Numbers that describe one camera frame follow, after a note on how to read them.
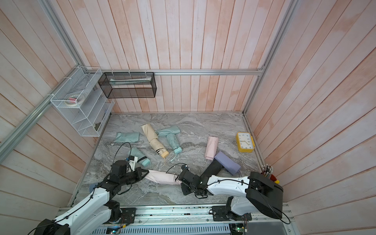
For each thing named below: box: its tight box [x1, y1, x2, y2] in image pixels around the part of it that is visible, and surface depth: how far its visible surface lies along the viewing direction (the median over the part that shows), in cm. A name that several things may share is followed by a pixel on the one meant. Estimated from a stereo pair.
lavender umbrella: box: [214, 151, 241, 176], surface depth 92 cm
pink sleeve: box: [144, 169, 178, 185], surface depth 85 cm
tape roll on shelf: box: [65, 94, 85, 107], surface depth 75 cm
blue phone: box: [89, 183, 98, 194], surface depth 85 cm
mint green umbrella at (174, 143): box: [166, 133, 183, 154], surface depth 100 cm
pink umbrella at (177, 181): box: [174, 174, 183, 186], surface depth 83 cm
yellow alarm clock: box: [235, 132, 256, 154], surface depth 100 cm
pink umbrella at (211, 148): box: [204, 136, 219, 161], surface depth 98 cm
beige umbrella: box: [149, 138, 170, 158], surface depth 97 cm
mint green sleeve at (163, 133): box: [155, 125, 181, 139], surface depth 106 cm
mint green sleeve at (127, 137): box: [115, 131, 141, 143], surface depth 106 cm
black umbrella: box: [199, 158, 225, 178], surface depth 90 cm
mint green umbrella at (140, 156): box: [130, 146, 151, 167], surface depth 93 cm
